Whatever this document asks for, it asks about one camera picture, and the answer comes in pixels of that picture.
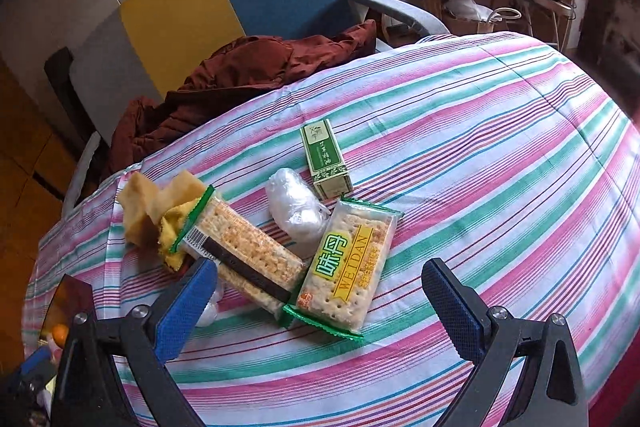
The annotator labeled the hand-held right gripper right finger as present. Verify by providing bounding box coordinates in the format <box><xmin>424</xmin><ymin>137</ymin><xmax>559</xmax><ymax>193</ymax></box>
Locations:
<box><xmin>421</xmin><ymin>258</ymin><xmax>591</xmax><ymax>427</ymax></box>

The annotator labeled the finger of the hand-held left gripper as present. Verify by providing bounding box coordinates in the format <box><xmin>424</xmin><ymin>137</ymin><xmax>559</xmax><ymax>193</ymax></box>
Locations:
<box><xmin>7</xmin><ymin>346</ymin><xmax>53</xmax><ymax>390</ymax></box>

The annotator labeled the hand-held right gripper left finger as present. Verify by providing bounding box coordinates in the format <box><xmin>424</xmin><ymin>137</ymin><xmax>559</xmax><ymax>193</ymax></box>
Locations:
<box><xmin>50</xmin><ymin>257</ymin><xmax>221</xmax><ymax>427</ymax></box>

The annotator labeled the gold metal tin box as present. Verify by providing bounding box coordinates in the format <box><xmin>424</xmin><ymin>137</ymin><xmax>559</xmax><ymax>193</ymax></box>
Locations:
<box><xmin>40</xmin><ymin>276</ymin><xmax>97</xmax><ymax>353</ymax></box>

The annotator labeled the barcode cracker packet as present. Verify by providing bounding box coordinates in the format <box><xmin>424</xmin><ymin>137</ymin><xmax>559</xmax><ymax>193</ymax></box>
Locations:
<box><xmin>169</xmin><ymin>185</ymin><xmax>308</xmax><ymax>323</ymax></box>

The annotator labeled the yellow label cracker packet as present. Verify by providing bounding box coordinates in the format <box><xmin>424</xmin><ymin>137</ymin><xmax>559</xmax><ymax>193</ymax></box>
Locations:
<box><xmin>282</xmin><ymin>196</ymin><xmax>404</xmax><ymax>340</ymax></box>

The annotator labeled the yellow sponge block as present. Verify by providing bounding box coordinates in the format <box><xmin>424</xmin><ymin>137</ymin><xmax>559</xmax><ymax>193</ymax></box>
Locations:
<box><xmin>155</xmin><ymin>172</ymin><xmax>208</xmax><ymax>215</ymax></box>

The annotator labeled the clear plastic ball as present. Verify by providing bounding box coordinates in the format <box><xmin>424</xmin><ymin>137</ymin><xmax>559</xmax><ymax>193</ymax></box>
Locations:
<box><xmin>267</xmin><ymin>168</ymin><xmax>331</xmax><ymax>258</ymax></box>

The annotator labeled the small white plastic wrap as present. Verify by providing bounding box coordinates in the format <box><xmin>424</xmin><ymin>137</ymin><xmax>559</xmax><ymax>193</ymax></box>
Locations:
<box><xmin>196</xmin><ymin>279</ymin><xmax>226</xmax><ymax>328</ymax></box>

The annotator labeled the yellow crumpled cloth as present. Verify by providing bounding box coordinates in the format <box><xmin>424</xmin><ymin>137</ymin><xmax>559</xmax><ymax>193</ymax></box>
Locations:
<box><xmin>157</xmin><ymin>202</ymin><xmax>208</xmax><ymax>270</ymax></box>

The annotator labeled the large ragged yellow sponge chunk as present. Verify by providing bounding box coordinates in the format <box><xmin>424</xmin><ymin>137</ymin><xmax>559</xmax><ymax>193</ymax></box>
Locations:
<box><xmin>117</xmin><ymin>172</ymin><xmax>166</xmax><ymax>248</ymax></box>

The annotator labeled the striped pink green blanket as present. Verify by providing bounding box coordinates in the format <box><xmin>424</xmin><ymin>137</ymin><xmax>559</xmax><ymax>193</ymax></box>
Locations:
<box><xmin>25</xmin><ymin>32</ymin><xmax>640</xmax><ymax>427</ymax></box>

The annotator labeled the green carton box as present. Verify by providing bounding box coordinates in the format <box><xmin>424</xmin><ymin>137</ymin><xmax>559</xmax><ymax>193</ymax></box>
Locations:
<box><xmin>299</xmin><ymin>118</ymin><xmax>354</xmax><ymax>199</ymax></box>

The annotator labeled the wooden wardrobe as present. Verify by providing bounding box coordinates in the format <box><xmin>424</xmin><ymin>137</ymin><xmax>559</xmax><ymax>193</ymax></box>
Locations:
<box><xmin>0</xmin><ymin>57</ymin><xmax>108</xmax><ymax>358</ymax></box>

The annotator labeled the red-brown padded jacket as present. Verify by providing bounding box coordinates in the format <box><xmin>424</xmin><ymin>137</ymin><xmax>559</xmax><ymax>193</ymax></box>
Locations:
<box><xmin>102</xmin><ymin>19</ymin><xmax>378</xmax><ymax>188</ymax></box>

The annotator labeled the brown paper bag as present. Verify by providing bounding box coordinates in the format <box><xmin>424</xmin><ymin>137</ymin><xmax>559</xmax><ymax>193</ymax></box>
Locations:
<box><xmin>475</xmin><ymin>7</ymin><xmax>523</xmax><ymax>35</ymax></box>

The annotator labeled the white plastic bag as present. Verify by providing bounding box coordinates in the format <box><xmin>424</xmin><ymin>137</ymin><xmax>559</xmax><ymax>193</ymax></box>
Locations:
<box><xmin>442</xmin><ymin>0</ymin><xmax>493</xmax><ymax>20</ymax></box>

